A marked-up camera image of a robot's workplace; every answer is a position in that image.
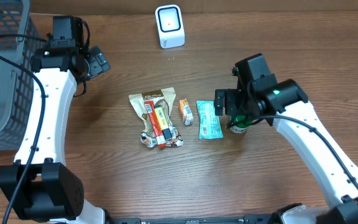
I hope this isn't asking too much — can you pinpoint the green lid jar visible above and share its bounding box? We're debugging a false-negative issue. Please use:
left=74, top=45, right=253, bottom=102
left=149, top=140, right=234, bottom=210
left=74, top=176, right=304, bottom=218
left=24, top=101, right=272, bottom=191
left=226, top=115, right=254, bottom=134

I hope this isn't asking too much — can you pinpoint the teal wet wipes packet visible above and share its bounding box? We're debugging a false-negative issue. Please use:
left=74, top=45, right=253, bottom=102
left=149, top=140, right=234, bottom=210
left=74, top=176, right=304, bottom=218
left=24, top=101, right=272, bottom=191
left=196, top=101, right=223, bottom=139

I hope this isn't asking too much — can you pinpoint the orange tissue packet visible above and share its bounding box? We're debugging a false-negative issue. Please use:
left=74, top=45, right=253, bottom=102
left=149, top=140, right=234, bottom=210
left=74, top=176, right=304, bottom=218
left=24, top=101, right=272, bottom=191
left=179, top=99, right=194, bottom=126

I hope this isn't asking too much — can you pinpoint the beige brown snack bag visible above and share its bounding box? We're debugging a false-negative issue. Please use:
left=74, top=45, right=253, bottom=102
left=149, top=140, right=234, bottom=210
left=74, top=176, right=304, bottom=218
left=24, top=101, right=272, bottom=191
left=129, top=87, right=184, bottom=149

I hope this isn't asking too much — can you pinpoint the red snack stick packet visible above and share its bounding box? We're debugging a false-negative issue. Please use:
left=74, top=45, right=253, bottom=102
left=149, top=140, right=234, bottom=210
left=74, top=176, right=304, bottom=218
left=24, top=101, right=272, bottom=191
left=144, top=101, right=166, bottom=149

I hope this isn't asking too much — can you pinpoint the yellow glue stick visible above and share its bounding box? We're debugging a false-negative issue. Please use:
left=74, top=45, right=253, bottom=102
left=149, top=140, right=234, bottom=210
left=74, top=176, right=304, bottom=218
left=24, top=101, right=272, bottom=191
left=154, top=106, right=172, bottom=141

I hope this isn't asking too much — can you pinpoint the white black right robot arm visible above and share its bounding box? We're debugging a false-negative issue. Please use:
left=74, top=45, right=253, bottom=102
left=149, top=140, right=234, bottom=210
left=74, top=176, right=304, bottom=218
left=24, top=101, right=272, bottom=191
left=214, top=54, right=358, bottom=223

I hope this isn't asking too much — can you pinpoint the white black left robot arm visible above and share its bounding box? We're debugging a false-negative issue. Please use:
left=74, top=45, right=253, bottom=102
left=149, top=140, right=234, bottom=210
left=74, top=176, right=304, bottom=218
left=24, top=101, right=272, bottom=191
left=0, top=16, right=112, bottom=224

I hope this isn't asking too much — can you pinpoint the white barcode scanner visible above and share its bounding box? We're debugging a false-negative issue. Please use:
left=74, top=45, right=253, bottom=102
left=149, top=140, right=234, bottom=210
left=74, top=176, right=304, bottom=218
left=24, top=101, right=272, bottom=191
left=155, top=4, right=185, bottom=49

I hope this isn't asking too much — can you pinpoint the grey plastic mesh basket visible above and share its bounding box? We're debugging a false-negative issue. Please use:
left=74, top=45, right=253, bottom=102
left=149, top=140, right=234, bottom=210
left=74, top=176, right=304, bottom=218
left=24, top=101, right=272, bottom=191
left=0, top=0, right=43, bottom=151

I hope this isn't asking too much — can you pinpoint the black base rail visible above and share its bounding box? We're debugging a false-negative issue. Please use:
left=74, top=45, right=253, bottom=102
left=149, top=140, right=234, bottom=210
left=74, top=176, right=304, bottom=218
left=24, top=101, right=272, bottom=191
left=107, top=214, right=283, bottom=224

